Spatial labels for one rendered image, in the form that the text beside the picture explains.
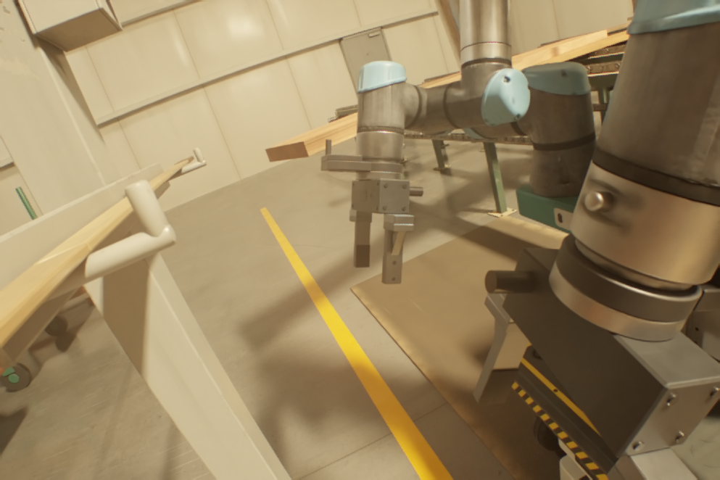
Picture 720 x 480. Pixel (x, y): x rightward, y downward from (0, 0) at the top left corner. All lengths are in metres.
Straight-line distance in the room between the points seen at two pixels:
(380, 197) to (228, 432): 0.36
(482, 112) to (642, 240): 0.43
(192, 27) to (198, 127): 2.00
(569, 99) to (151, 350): 0.72
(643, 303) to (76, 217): 0.30
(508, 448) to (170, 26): 8.75
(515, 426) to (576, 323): 1.07
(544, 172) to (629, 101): 0.60
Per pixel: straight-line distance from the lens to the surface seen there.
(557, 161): 0.79
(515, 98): 0.60
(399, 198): 0.58
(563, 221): 0.79
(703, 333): 1.04
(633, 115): 0.21
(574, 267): 0.22
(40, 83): 0.38
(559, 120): 0.78
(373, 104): 0.62
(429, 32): 10.24
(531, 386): 0.96
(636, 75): 0.21
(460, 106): 0.62
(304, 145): 1.17
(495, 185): 2.62
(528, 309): 0.28
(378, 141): 0.60
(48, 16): 0.38
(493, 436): 1.29
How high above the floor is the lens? 1.02
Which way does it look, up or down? 22 degrees down
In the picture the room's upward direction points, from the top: 20 degrees counter-clockwise
